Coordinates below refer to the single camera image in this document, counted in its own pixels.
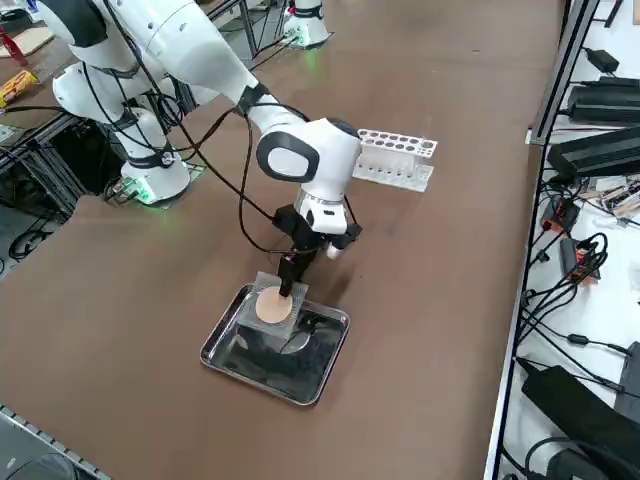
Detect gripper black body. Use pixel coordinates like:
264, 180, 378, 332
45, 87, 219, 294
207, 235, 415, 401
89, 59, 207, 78
289, 219, 362, 264

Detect wire gauze with ceramic disc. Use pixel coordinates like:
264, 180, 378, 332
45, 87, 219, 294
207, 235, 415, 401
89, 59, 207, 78
243, 271, 310, 342

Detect stainless steel tray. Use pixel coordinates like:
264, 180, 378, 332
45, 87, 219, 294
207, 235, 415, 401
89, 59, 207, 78
198, 283, 351, 407

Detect white test tube rack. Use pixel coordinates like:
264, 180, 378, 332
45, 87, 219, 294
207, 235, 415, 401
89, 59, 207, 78
352, 128, 437, 195

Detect black orange connector box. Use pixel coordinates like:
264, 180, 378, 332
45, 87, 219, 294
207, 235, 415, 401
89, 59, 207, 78
541, 196, 582, 232

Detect black adapter with orange clip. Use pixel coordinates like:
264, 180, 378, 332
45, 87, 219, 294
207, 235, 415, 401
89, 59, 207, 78
558, 235, 609, 284

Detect large black adapter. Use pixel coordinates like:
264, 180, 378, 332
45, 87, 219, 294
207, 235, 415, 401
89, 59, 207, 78
514, 355, 640, 480

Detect dark ribbed power supply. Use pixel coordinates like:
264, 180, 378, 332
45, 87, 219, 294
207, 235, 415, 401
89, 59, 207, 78
547, 127, 640, 177

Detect black power brick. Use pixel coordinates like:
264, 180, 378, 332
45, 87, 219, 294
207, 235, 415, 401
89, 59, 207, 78
567, 74, 640, 126

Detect yellow red snack packet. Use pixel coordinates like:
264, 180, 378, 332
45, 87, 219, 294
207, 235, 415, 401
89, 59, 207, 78
0, 68, 41, 109

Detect small black adapter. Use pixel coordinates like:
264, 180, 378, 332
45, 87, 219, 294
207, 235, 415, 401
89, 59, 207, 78
583, 47, 621, 72

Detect brown mat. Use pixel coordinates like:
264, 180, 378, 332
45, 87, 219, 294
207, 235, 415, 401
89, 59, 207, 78
0, 24, 56, 60

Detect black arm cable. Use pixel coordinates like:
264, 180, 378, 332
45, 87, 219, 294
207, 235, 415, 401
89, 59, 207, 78
82, 0, 301, 256

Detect black metal frame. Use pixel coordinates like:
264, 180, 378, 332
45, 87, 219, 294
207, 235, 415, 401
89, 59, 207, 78
0, 109, 101, 226

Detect black cable with ferrite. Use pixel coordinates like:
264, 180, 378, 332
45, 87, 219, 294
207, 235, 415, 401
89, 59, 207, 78
517, 327, 631, 354

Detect ribbed grey table rail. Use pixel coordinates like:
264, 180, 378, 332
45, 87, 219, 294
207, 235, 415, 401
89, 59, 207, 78
0, 403, 109, 480

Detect aluminium frame rail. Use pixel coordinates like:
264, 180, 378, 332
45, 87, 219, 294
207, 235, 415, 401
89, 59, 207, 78
527, 0, 601, 146

